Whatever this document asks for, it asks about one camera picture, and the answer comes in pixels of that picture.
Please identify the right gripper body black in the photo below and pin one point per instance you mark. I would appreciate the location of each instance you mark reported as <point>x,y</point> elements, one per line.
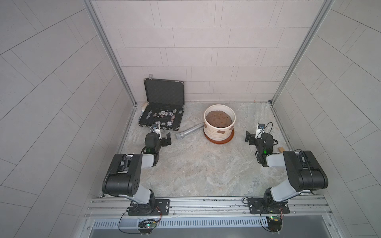
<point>258,149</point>

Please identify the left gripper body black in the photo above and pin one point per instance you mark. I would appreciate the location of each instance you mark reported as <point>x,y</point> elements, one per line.
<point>158,144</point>

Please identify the terracotta saucer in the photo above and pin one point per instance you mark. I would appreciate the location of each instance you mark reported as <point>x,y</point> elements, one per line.
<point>218,136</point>

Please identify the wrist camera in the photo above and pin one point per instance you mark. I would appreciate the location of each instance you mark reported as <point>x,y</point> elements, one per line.
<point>260,129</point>
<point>156,128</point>

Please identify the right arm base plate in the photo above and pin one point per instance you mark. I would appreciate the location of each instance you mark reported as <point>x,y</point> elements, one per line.
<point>259,206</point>

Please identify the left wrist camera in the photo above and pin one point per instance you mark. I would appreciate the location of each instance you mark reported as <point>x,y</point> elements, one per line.
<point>156,128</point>

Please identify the aluminium front rail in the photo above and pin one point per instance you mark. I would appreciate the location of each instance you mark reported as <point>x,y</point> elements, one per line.
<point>183,207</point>

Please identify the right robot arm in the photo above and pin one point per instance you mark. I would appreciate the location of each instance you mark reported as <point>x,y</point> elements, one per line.
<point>304,173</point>

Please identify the left circuit board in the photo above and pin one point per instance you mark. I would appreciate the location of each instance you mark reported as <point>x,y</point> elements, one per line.
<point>146,227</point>

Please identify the circuit board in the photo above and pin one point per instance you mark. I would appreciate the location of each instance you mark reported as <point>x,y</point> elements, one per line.
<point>146,227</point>
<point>274,224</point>

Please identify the right circuit board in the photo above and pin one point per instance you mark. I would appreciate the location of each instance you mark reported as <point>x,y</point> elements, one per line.
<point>274,224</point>

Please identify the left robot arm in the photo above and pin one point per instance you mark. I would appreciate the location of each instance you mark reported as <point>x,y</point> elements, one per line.
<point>123,175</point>

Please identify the white blue scrub brush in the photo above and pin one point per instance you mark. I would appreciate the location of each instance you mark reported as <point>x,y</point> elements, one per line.
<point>144,107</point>

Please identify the white ceramic pot with soil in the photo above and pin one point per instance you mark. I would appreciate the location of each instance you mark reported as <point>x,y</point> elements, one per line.
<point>219,117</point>

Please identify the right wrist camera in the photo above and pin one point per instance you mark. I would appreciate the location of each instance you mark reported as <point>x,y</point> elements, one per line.
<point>260,129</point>

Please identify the black poker chip case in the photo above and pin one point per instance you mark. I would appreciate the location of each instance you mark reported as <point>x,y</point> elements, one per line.
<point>165,104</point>

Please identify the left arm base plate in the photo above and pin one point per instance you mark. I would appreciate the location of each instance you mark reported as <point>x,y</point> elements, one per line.
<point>153,208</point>

